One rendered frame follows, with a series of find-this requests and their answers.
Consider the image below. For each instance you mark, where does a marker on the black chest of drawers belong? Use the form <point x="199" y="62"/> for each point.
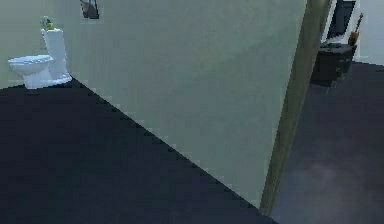
<point x="332" y="63"/>

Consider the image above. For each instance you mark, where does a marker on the white toilet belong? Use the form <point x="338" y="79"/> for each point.
<point x="55" y="50"/>

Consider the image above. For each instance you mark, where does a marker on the small yellow green bottle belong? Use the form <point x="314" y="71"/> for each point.
<point x="49" y="24"/>

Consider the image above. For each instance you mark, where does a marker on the brown vase with stems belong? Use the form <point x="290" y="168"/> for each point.
<point x="354" y="35"/>

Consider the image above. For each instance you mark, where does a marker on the dark framed wall picture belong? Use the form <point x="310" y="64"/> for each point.
<point x="90" y="9"/>

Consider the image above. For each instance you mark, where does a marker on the black framed wall mirror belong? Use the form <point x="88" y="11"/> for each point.
<point x="340" y="18"/>

